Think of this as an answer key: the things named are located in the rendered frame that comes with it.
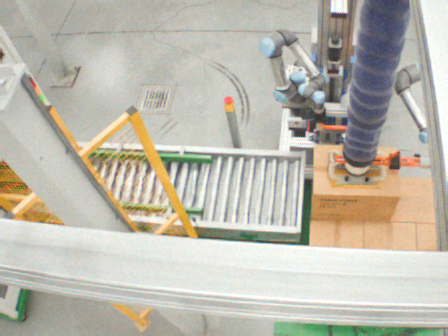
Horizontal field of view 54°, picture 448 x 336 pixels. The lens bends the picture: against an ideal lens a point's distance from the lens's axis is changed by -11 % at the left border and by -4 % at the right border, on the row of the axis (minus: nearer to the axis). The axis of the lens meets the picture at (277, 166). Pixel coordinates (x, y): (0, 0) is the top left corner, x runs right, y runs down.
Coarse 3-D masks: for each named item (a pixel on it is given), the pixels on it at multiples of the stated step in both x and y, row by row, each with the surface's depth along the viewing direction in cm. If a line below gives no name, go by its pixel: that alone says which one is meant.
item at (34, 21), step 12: (24, 0) 409; (24, 12) 422; (36, 12) 433; (36, 24) 437; (36, 36) 452; (48, 36) 463; (48, 48) 468; (48, 60) 486; (60, 60) 495; (60, 72) 503
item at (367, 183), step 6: (336, 174) 324; (342, 174) 324; (348, 174) 324; (342, 180) 321; (348, 180) 321; (366, 180) 318; (336, 186) 320; (342, 186) 320; (348, 186) 320; (354, 186) 319; (360, 186) 319; (366, 186) 319; (372, 186) 319; (378, 186) 318
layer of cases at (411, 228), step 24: (408, 192) 361; (432, 192) 360; (408, 216) 351; (432, 216) 350; (312, 240) 345; (336, 240) 344; (360, 240) 343; (384, 240) 342; (408, 240) 341; (432, 240) 340
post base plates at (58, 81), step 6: (66, 66) 502; (72, 66) 519; (78, 66) 519; (72, 72) 511; (54, 78) 512; (60, 78) 509; (66, 78) 510; (72, 78) 510; (54, 84) 507; (60, 84) 506; (66, 84) 505; (72, 84) 507
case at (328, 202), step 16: (320, 144) 339; (320, 160) 333; (320, 176) 326; (320, 192) 320; (336, 192) 319; (352, 192) 319; (368, 192) 318; (384, 192) 318; (400, 192) 317; (320, 208) 338; (336, 208) 337; (352, 208) 335; (368, 208) 334; (384, 208) 332
